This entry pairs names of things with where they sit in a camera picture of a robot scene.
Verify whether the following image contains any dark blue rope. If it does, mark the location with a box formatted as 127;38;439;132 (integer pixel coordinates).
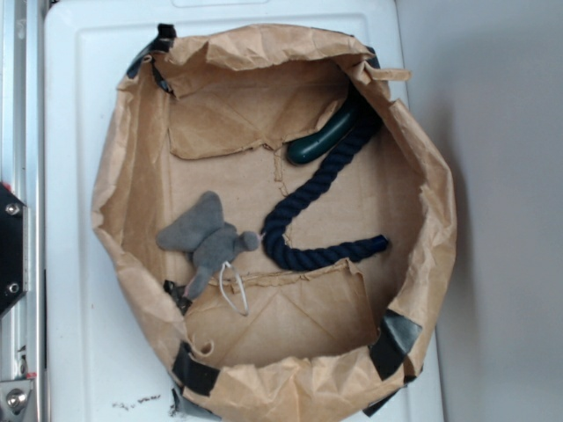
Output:
260;101;391;273

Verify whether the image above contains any dark green curved toy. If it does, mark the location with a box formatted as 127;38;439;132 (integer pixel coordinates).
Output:
286;99;362;165

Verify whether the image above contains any grey plush mouse toy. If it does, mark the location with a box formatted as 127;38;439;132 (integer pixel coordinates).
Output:
156;191;261;313

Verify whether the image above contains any brown paper bag bin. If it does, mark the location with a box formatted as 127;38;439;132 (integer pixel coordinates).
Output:
91;24;457;421

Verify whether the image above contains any black mounting plate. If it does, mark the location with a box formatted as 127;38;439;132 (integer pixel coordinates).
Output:
0;182;27;317

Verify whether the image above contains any aluminium frame rail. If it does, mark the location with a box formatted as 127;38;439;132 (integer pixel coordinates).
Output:
1;1;49;421

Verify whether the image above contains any metal corner bracket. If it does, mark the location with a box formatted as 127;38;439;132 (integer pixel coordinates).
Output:
1;380;37;422

